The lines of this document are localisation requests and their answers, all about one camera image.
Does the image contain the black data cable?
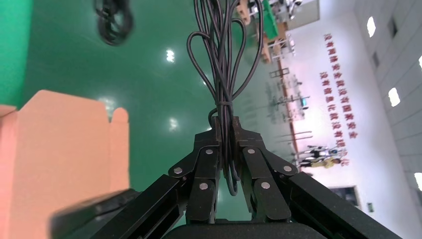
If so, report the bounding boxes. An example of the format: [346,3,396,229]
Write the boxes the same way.
[93,0,135,46]

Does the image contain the wooden workbench with green top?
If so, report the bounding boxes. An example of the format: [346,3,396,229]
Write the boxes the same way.
[235,0,298,65]

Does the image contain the dark wall screen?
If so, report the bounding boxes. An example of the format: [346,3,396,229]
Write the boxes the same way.
[329,186,361,206]

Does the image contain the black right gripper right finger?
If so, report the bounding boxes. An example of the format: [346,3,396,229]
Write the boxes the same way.
[232,116,401,239]

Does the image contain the open brown cardboard box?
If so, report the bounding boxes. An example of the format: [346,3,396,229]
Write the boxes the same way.
[0,90,130,239]

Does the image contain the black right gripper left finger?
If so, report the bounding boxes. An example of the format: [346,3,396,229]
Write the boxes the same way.
[89,117,221,239]

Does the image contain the person in yellow vest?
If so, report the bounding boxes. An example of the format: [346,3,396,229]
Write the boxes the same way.
[308,157,344,169]

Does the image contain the green table cloth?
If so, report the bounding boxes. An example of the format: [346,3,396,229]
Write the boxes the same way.
[0,0,34,107]

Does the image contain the person in white clothes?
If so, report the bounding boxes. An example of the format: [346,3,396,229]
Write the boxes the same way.
[297,146,333,159]

